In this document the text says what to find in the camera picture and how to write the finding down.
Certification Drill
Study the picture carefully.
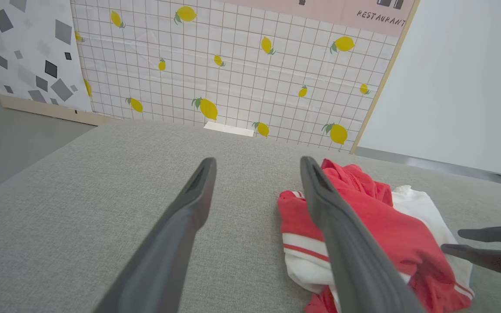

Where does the lemon print grid panel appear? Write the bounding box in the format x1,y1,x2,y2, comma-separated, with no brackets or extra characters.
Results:
70,0,421,155

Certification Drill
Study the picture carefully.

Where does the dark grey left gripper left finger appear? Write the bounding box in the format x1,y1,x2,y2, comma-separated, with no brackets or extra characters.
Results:
93,157,217,313

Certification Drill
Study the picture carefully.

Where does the red and white basketball jersey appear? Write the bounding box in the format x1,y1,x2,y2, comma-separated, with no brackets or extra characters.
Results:
277,159,476,313

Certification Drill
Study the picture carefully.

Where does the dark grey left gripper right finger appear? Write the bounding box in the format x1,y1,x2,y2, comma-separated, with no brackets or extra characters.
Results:
300,156,425,313

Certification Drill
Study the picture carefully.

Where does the grey terrazzo print panel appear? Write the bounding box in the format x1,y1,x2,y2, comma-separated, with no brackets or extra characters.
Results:
0,0,116,127

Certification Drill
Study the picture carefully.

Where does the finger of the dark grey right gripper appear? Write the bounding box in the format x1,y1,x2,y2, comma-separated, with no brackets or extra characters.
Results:
441,243,501,283
458,225,501,247

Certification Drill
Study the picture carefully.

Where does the white rectangular pillar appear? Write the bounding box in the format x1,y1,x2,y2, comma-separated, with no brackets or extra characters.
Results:
204,122,255,137

